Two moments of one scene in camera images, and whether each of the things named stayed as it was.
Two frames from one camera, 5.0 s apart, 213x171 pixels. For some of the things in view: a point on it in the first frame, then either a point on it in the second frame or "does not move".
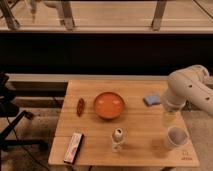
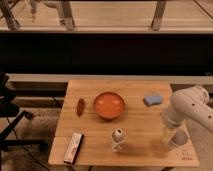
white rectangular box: x=73 y=147 does not move
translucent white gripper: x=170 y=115 to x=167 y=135
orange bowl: x=109 y=105 does not move
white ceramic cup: x=178 y=136 does not move
